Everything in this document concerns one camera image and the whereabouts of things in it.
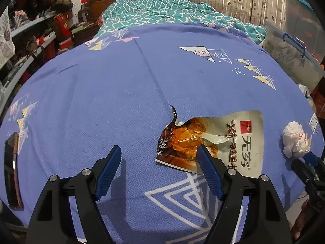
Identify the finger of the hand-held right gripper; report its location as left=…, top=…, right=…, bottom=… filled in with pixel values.
left=291, top=158, right=318, bottom=186
left=303, top=151, right=322, bottom=174

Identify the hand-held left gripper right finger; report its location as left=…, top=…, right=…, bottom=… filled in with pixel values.
left=197, top=144, right=291, bottom=244

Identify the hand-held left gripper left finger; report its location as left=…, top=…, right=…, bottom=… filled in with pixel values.
left=26, top=145, right=122, bottom=244

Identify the white tissue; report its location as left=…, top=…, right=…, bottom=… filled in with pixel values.
left=282, top=121, right=312, bottom=158

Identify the brown and white snack wrapper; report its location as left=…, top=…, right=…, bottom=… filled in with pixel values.
left=155, top=105, right=264, bottom=180

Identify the person's right hand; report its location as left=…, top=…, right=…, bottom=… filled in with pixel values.
left=291, top=201, right=311, bottom=239

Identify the blue printed bedsheet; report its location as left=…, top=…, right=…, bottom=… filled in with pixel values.
left=0, top=22, right=320, bottom=244

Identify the black smartphone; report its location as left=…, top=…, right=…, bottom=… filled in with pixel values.
left=4, top=132, right=24, bottom=211

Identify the clear storage box blue lid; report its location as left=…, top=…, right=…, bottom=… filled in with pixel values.
left=263, top=20, right=325, bottom=87

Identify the red gift bag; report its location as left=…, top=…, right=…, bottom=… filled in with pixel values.
left=53, top=13, right=74, bottom=51

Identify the clear storage box teal lid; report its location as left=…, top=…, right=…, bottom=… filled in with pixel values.
left=283, top=0, right=323, bottom=56

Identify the cluttered grey shelf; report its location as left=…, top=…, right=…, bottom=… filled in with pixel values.
left=0, top=0, right=77, bottom=117

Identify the teal patterned quilt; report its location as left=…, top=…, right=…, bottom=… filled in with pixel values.
left=98, top=0, right=267, bottom=44

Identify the white printed bag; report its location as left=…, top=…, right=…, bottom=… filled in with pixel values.
left=0, top=8, right=16, bottom=69

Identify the beige leaf-print curtain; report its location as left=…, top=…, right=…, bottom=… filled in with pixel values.
left=181, top=0, right=287, bottom=31

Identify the brown handbag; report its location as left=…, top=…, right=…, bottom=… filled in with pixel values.
left=52, top=0, right=74, bottom=12

